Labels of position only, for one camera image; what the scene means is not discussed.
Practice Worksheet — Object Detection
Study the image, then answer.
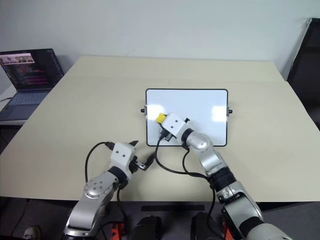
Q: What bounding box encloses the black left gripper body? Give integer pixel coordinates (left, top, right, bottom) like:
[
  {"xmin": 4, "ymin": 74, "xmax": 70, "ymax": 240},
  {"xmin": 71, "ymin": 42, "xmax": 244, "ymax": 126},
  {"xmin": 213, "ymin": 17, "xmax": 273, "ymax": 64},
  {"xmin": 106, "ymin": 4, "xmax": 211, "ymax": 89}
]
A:
[{"xmin": 129, "ymin": 155, "xmax": 147, "ymax": 174}]

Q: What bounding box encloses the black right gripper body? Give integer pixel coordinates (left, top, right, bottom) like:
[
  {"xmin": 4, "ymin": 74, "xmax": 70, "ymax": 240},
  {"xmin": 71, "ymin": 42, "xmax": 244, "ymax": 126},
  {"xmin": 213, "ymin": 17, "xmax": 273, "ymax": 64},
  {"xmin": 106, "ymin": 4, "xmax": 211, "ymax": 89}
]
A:
[{"xmin": 158, "ymin": 126, "xmax": 174, "ymax": 144}]

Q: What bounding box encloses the yellow eraser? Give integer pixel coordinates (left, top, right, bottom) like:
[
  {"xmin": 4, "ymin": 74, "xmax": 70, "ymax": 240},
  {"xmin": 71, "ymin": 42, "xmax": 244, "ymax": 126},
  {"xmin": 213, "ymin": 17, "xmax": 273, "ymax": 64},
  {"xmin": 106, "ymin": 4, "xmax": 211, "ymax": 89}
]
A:
[{"xmin": 155, "ymin": 112, "xmax": 168, "ymax": 124}]

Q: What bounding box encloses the black framed whiteboard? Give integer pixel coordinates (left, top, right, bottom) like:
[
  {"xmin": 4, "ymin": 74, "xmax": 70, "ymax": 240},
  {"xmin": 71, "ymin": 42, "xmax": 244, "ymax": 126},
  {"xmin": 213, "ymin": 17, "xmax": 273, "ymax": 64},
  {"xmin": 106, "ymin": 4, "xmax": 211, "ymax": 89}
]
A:
[{"xmin": 139, "ymin": 88, "xmax": 233, "ymax": 148}]

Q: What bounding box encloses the dark rounded shape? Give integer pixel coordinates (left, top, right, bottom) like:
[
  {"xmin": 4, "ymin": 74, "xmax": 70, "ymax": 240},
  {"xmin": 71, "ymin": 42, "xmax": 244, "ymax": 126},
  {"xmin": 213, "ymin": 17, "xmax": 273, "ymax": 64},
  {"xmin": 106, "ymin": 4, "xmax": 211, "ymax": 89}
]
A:
[
  {"xmin": 134, "ymin": 215, "xmax": 163, "ymax": 240},
  {"xmin": 190, "ymin": 211, "xmax": 222, "ymax": 240}
]

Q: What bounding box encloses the worn shoe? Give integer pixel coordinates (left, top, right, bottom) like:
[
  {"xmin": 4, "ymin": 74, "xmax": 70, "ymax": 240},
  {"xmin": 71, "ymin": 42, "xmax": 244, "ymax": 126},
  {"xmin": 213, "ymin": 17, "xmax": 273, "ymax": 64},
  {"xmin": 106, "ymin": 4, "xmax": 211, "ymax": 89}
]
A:
[{"xmin": 23, "ymin": 224, "xmax": 42, "ymax": 240}]

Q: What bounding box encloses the open dark blue laptop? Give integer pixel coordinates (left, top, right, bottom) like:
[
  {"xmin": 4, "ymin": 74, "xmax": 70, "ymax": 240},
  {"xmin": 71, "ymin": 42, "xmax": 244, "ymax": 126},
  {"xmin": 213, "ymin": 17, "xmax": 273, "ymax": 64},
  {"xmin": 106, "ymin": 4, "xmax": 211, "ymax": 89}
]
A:
[{"xmin": 0, "ymin": 48, "xmax": 65, "ymax": 122}]

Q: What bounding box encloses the black chair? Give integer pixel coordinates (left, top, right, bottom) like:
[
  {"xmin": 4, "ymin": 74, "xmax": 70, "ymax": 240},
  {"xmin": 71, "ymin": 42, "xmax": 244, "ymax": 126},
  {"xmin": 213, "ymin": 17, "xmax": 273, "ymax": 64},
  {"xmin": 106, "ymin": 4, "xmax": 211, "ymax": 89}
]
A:
[{"xmin": 286, "ymin": 17, "xmax": 320, "ymax": 131}]

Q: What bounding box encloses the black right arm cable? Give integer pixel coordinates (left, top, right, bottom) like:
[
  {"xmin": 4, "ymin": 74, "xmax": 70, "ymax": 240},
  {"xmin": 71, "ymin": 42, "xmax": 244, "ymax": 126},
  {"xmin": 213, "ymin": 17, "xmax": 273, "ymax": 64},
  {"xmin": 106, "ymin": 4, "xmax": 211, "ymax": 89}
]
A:
[{"xmin": 154, "ymin": 133, "xmax": 217, "ymax": 226}]

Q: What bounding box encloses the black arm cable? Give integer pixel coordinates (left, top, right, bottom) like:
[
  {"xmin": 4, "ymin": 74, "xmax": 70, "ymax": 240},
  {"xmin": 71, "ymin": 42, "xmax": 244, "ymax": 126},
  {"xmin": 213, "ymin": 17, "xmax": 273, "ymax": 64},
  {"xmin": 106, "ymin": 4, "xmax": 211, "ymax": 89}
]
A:
[
  {"xmin": 84, "ymin": 141, "xmax": 129, "ymax": 226},
  {"xmin": 154, "ymin": 133, "xmax": 217, "ymax": 226}
]

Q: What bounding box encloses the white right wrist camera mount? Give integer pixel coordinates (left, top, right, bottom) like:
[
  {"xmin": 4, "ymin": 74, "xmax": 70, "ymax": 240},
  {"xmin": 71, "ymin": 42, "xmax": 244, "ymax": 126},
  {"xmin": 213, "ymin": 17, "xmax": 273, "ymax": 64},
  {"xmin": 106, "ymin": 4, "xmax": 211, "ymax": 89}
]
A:
[{"xmin": 161, "ymin": 113, "xmax": 191, "ymax": 137}]

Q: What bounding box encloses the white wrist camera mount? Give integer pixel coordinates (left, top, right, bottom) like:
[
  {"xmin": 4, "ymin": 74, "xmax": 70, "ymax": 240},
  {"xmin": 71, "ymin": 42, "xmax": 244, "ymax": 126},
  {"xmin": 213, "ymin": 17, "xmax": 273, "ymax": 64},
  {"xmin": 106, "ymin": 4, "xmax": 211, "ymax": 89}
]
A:
[
  {"xmin": 161, "ymin": 113, "xmax": 191, "ymax": 137},
  {"xmin": 109, "ymin": 142, "xmax": 137, "ymax": 180}
]

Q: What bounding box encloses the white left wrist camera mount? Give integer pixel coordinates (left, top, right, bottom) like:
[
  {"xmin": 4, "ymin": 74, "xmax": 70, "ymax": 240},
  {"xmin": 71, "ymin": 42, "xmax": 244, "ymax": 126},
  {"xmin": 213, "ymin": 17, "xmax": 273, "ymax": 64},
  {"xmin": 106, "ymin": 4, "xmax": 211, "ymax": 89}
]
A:
[{"xmin": 109, "ymin": 142, "xmax": 137, "ymax": 180}]

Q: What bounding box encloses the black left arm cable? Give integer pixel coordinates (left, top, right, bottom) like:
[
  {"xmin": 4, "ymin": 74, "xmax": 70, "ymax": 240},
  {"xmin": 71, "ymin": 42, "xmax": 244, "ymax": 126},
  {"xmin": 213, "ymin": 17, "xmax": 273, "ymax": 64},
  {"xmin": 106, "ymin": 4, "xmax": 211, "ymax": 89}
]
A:
[{"xmin": 84, "ymin": 141, "xmax": 129, "ymax": 226}]

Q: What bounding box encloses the orange bracket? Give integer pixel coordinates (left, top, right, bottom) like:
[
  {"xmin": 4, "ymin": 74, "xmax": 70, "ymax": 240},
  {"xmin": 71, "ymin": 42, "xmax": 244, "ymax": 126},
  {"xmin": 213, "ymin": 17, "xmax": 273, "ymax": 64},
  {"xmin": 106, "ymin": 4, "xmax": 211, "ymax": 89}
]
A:
[
  {"xmin": 221, "ymin": 219, "xmax": 235, "ymax": 240},
  {"xmin": 110, "ymin": 221, "xmax": 125, "ymax": 240}
]

